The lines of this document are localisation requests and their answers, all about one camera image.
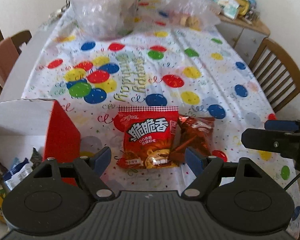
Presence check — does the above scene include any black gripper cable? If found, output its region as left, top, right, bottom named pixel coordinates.
left=282, top=171, right=300, bottom=192

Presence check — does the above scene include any black snack packet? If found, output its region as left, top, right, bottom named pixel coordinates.
left=30, top=148, right=43, bottom=170

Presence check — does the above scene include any pink towel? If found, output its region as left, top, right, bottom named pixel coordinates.
left=0, top=37, right=19, bottom=87

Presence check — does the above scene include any light blue snack packet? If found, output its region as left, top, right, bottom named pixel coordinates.
left=9, top=157, right=24, bottom=172

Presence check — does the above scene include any red and white cardboard box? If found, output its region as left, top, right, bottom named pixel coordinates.
left=0, top=99, right=81, bottom=168

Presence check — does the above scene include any large clear plastic bag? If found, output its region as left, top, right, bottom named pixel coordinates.
left=70, top=0, right=139, bottom=41

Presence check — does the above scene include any tissue box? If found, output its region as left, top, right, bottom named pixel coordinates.
left=215, top=0, right=239, bottom=20

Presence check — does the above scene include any white blue cookie packet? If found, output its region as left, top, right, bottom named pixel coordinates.
left=4, top=158, right=33, bottom=191

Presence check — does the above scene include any brown foil oreo bag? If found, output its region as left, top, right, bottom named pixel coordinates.
left=168, top=114, right=215, bottom=164

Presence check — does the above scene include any red crispy noodle snack bag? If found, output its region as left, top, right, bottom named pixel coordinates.
left=114, top=106, right=179, bottom=169

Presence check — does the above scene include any white cabinet with wood top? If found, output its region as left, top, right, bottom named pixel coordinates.
left=216, top=14, right=270, bottom=64

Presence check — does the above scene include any balloon birthday tablecloth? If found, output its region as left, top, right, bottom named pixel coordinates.
left=21, top=0, right=300, bottom=238

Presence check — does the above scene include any small clear bag with pastries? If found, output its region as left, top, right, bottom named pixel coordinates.
left=141, top=0, right=221, bottom=31

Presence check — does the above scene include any wooden slatted chair right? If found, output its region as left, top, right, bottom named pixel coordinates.
left=249, top=38, right=300, bottom=113

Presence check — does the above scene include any keys and clutter on table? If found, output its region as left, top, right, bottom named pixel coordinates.
left=45, top=4, right=70, bottom=25

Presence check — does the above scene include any wooden chair with pink towel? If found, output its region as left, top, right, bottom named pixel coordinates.
left=0, top=30, right=32, bottom=88

